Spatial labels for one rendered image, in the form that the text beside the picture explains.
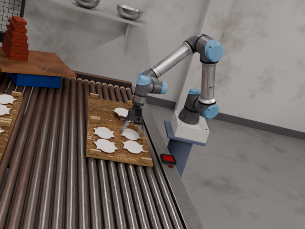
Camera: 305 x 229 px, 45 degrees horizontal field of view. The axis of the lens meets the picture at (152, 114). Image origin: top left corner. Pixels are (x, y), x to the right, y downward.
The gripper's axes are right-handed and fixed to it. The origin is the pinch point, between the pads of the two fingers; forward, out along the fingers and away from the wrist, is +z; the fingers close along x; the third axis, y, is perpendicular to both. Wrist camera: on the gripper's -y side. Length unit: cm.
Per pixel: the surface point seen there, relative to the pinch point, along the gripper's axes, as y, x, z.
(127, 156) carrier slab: -26.0, 3.7, 1.4
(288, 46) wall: 309, -257, -50
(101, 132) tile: -4.9, 17.5, -0.1
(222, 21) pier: 301, -145, -60
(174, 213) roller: -67, -15, 4
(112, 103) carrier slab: 46.6, 8.7, -0.5
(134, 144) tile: -12.5, -0.9, 0.0
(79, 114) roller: 20.8, 30.5, 2.1
